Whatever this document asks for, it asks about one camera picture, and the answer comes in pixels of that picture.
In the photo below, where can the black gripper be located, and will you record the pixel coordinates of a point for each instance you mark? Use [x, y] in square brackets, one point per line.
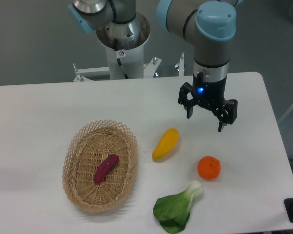
[208, 95]

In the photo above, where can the purple sweet potato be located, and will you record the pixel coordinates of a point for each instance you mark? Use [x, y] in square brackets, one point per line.
[103, 169]

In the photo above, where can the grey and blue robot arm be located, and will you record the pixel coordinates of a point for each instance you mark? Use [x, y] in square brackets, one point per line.
[209, 25]

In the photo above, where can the woven wicker basket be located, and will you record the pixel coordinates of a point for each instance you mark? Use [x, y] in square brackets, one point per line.
[89, 147]

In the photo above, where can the yellow mango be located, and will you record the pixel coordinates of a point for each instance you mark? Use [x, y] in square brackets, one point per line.
[166, 144]

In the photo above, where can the orange tangerine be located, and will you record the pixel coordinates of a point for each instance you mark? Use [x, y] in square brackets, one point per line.
[209, 168]

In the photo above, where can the green bok choy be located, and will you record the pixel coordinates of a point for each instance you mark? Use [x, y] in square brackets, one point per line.
[173, 211]

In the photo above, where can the white metal base frame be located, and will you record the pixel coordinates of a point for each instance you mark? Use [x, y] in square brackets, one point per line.
[133, 70]

